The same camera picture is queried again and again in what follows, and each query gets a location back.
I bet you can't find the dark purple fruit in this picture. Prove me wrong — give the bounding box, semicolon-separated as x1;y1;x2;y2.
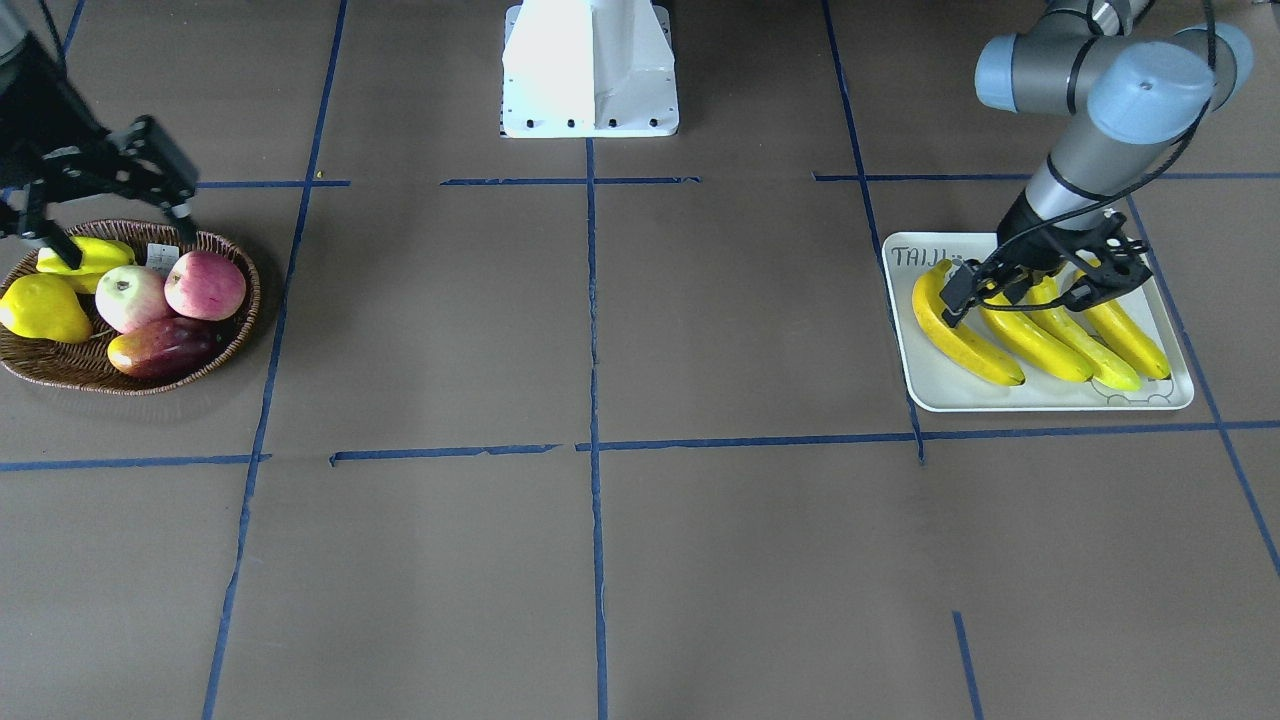
108;316;225;380

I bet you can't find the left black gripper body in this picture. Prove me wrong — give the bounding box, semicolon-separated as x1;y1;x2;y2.
986;195;1140;301

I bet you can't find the white paper label tag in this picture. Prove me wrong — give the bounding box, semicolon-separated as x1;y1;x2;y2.
143;242;183;277

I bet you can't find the yellow star fruit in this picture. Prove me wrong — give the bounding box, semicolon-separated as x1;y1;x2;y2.
35;236;136;295

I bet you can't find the red apple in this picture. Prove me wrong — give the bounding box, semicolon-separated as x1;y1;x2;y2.
164;251;248;322

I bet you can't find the yellow banana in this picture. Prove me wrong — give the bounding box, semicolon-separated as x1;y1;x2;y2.
1024;277;1144;392
1082;299;1172;380
911;259;1027;387
977;296;1094;383

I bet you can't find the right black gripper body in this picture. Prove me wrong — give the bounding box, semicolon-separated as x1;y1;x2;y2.
1;35;123;202

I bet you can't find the pink peach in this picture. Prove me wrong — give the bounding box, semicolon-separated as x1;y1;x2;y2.
95;265;177;334

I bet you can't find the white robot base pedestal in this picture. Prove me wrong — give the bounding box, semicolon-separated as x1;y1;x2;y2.
500;1;681;138

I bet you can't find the white bear-print tray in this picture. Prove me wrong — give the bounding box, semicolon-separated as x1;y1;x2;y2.
882;232;1196;413

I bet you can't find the yellow lemon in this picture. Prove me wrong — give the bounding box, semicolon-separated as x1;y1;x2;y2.
1;274;93;345

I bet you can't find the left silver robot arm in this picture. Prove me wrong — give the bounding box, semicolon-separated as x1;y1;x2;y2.
940;1;1254;328

